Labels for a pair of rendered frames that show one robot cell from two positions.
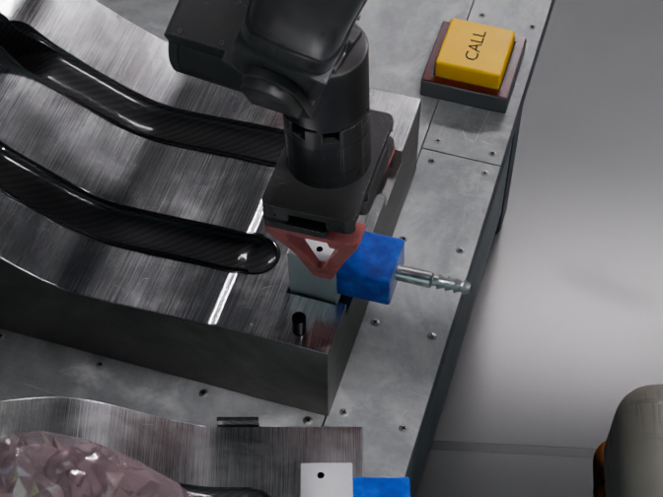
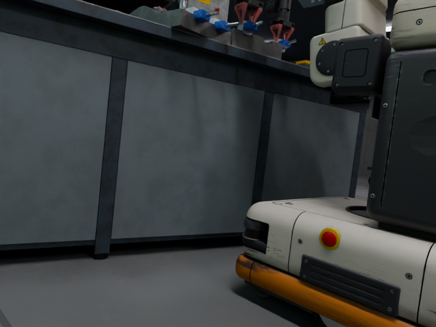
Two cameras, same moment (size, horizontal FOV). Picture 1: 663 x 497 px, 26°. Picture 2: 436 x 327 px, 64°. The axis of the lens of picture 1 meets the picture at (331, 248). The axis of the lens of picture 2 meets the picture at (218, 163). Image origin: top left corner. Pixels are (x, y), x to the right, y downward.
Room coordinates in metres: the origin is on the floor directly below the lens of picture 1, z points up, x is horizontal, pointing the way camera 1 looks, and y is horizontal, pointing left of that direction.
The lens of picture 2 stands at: (-0.50, -0.90, 0.43)
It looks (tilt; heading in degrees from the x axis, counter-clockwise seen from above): 3 degrees down; 41
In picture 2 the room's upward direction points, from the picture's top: 6 degrees clockwise
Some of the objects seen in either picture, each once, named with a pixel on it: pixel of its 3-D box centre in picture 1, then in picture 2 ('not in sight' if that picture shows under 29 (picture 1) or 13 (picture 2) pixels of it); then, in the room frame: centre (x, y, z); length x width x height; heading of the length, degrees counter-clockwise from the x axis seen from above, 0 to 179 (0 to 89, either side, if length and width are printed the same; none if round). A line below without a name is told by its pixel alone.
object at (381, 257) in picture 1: (383, 269); (252, 26); (0.62, -0.04, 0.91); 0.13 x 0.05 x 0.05; 73
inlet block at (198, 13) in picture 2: not in sight; (204, 15); (0.34, -0.04, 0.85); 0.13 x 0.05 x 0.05; 90
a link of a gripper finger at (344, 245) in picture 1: (326, 221); (244, 13); (0.62, 0.00, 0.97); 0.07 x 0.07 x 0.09; 73
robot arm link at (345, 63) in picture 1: (316, 70); not in sight; (0.64, 0.01, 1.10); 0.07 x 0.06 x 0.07; 64
